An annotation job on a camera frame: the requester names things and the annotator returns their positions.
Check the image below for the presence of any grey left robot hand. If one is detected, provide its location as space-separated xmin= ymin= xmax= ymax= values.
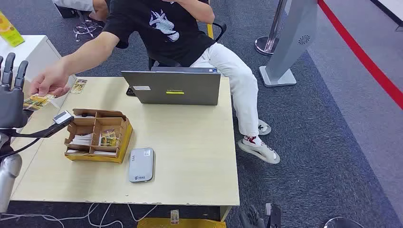
xmin=0 ymin=52 xmax=30 ymax=130

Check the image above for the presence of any person's right hand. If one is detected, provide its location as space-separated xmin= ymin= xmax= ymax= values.
xmin=29 ymin=62 xmax=72 ymax=98

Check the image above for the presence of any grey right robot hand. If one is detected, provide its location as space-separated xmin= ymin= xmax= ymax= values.
xmin=239 ymin=205 xmax=267 ymax=228

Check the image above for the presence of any yellow forest print ID card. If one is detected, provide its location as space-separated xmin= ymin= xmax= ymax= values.
xmin=23 ymin=94 xmax=56 ymax=111

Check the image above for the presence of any person in background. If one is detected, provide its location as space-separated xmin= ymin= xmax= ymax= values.
xmin=52 ymin=0 xmax=109 ymax=23

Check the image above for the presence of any grey card reader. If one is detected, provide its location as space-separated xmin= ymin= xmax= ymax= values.
xmin=128 ymin=147 xmax=155 ymax=183

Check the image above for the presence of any white counter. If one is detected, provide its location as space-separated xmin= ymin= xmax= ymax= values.
xmin=0 ymin=34 xmax=77 ymax=109

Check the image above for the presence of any chrome stool base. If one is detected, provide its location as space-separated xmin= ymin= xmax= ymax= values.
xmin=73 ymin=11 xmax=105 ymax=42

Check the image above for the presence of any yellow green carton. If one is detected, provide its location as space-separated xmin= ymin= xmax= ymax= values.
xmin=0 ymin=11 xmax=25 ymax=48

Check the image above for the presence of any stack of white cards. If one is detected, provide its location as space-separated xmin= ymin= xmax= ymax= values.
xmin=69 ymin=133 xmax=94 ymax=146

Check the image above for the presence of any white sandal shoe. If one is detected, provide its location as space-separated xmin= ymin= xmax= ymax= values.
xmin=238 ymin=138 xmax=281 ymax=165
xmin=258 ymin=119 xmax=272 ymax=136

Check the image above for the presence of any stack of yellow cards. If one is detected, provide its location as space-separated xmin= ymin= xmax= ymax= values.
xmin=100 ymin=127 xmax=121 ymax=148

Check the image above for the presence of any round grey base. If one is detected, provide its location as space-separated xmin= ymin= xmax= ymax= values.
xmin=322 ymin=217 xmax=366 ymax=228

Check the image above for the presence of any cardboard organizer box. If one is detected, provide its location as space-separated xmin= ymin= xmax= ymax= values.
xmin=64 ymin=108 xmax=134 ymax=164

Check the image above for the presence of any grey laptop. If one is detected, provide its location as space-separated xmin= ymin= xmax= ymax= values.
xmin=121 ymin=66 xmax=221 ymax=106

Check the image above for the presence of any grey kiosk stand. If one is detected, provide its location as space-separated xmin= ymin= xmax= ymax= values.
xmin=259 ymin=0 xmax=318 ymax=87

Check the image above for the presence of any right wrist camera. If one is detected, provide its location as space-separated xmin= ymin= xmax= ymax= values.
xmin=265 ymin=203 xmax=282 ymax=228

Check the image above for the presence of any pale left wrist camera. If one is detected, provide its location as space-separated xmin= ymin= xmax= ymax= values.
xmin=52 ymin=110 xmax=75 ymax=126

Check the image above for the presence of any black camera bracket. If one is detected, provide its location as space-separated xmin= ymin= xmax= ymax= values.
xmin=0 ymin=118 xmax=75 ymax=140

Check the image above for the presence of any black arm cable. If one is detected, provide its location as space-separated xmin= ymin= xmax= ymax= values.
xmin=0 ymin=138 xmax=42 ymax=158

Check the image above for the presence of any chrome stanchion post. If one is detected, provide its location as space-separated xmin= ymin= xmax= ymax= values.
xmin=255 ymin=0 xmax=288 ymax=57

